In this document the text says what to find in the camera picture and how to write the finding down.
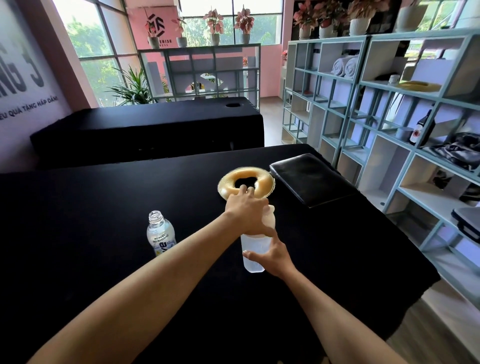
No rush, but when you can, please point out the person's left hand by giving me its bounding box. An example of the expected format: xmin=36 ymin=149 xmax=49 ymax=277
xmin=224 ymin=184 xmax=278 ymax=238

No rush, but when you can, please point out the person's right hand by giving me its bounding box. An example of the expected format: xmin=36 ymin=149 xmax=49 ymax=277
xmin=242 ymin=229 xmax=298 ymax=280

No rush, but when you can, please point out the translucent white shaker bottle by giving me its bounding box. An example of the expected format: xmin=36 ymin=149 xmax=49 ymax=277
xmin=240 ymin=204 xmax=277 ymax=274

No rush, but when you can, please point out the person's right forearm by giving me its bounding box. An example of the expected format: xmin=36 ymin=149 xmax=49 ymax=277
xmin=279 ymin=262 xmax=409 ymax=364

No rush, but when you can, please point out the person's left forearm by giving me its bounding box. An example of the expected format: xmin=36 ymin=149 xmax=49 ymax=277
xmin=27 ymin=211 xmax=245 ymax=364

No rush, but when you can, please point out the black leather pad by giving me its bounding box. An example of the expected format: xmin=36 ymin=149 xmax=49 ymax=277
xmin=269 ymin=153 xmax=361 ymax=209

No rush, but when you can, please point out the clear plastic water bottle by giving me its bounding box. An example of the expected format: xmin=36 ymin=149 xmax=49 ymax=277
xmin=146 ymin=210 xmax=177 ymax=257

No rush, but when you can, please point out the black covered massage bed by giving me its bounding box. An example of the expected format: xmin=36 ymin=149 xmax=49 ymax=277
xmin=30 ymin=97 xmax=265 ymax=170
xmin=0 ymin=143 xmax=442 ymax=364

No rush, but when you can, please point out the narrow teal shelving unit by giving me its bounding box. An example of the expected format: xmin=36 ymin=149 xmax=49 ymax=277
xmin=281 ymin=35 xmax=371 ymax=166

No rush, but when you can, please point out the low teal shelving unit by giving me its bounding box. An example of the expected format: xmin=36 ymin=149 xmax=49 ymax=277
xmin=138 ymin=43 xmax=262 ymax=110

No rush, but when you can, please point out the dark glass bottle red label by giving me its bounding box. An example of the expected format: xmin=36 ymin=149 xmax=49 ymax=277
xmin=408 ymin=109 xmax=434 ymax=147

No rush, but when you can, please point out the rolled white towel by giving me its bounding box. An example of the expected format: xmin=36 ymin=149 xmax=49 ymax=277
xmin=331 ymin=57 xmax=349 ymax=77
xmin=343 ymin=55 xmax=360 ymax=79

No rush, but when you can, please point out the green palm plant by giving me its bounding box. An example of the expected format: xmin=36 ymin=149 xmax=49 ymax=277
xmin=106 ymin=65 xmax=155 ymax=106

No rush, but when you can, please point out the black case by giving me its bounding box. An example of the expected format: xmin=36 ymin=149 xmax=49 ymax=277
xmin=451 ymin=207 xmax=480 ymax=244

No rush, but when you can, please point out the dark bag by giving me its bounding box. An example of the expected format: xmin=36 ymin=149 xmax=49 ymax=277
xmin=432 ymin=170 xmax=480 ymax=206

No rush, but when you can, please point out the grey crumpled cloth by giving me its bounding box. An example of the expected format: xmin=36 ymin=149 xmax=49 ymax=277
xmin=421 ymin=131 xmax=480 ymax=172

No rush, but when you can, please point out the pink potted plant white pot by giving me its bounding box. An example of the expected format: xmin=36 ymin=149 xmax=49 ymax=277
xmin=203 ymin=8 xmax=225 ymax=47
xmin=233 ymin=5 xmax=256 ymax=45
xmin=316 ymin=0 xmax=349 ymax=39
xmin=144 ymin=17 xmax=163 ymax=50
xmin=394 ymin=0 xmax=429 ymax=33
xmin=346 ymin=0 xmax=391 ymax=37
xmin=172 ymin=17 xmax=189 ymax=48
xmin=292 ymin=0 xmax=319 ymax=40

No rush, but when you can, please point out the large teal shelving unit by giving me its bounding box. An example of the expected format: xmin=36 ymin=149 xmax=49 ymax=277
xmin=335 ymin=28 xmax=480 ymax=314

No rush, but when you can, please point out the wide window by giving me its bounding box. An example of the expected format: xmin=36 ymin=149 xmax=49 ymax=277
xmin=178 ymin=0 xmax=284 ymax=47

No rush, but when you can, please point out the pink logo sign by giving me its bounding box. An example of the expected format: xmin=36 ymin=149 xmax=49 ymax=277
xmin=127 ymin=5 xmax=183 ymax=50

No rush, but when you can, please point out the large grid window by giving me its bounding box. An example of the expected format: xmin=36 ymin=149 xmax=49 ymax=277
xmin=52 ymin=0 xmax=143 ymax=108

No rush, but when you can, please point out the yellow gel ring cushion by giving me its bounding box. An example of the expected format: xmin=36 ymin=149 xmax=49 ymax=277
xmin=217 ymin=167 xmax=276 ymax=200

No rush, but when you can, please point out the white printed wall banner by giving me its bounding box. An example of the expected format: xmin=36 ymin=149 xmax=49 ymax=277
xmin=0 ymin=0 xmax=73 ymax=174

